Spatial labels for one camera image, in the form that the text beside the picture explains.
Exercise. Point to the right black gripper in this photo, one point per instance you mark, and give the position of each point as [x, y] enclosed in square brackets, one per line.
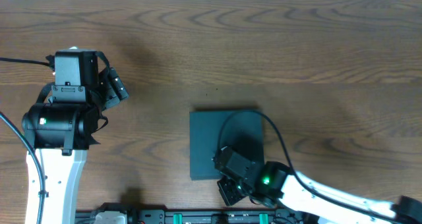
[227, 189]

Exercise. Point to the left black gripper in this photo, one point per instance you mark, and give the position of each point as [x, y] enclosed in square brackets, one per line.
[114, 86]

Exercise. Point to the black gift box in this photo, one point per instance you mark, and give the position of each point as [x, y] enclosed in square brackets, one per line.
[212, 130]

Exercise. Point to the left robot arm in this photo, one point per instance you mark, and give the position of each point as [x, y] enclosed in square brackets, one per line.
[59, 129]

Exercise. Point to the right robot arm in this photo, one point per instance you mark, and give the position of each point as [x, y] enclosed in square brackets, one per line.
[274, 184]

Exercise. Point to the black aluminium mounting rail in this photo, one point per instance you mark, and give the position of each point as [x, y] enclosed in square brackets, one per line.
[121, 213]

